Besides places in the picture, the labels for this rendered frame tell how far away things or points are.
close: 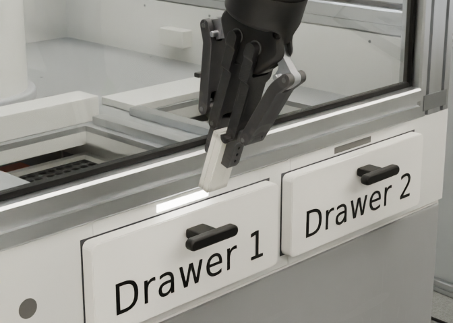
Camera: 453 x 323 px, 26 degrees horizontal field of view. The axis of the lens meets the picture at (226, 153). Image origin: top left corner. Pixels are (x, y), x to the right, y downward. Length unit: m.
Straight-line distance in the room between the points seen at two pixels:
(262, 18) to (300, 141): 0.38
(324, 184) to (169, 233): 0.27
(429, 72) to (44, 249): 0.69
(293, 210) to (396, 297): 0.34
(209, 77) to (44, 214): 0.22
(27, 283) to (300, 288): 0.45
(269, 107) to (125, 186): 0.20
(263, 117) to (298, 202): 0.32
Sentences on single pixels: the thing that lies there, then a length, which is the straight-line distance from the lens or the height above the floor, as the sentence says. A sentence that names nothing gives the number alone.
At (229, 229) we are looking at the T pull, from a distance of 1.11.
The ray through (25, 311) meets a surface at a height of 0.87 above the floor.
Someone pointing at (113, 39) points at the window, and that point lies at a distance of 1.04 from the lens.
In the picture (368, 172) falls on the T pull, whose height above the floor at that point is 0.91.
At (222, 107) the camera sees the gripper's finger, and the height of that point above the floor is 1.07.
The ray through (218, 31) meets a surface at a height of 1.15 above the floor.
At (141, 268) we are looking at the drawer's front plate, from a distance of 1.08.
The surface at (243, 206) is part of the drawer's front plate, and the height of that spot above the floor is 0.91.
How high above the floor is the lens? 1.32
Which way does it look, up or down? 17 degrees down
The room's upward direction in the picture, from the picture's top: straight up
